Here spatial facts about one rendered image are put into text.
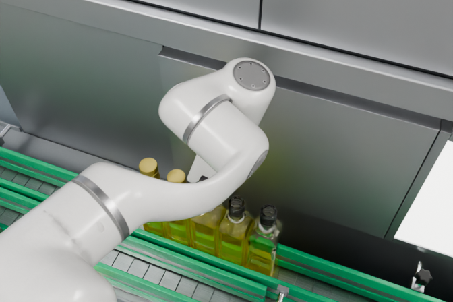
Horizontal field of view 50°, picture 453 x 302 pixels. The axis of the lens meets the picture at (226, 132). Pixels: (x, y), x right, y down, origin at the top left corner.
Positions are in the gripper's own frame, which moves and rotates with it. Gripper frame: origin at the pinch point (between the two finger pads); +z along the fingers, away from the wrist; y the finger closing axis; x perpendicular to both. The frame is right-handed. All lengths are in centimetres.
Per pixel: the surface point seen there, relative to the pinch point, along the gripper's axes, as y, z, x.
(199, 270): 6.3, 22.2, 6.3
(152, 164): -0.6, 3.7, -10.1
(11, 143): -11, 44, -51
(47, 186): -3, 39, -35
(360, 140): -11.8, -13.4, 20.4
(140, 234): 4.0, 24.2, -7.9
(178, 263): 6.2, 24.0, 1.8
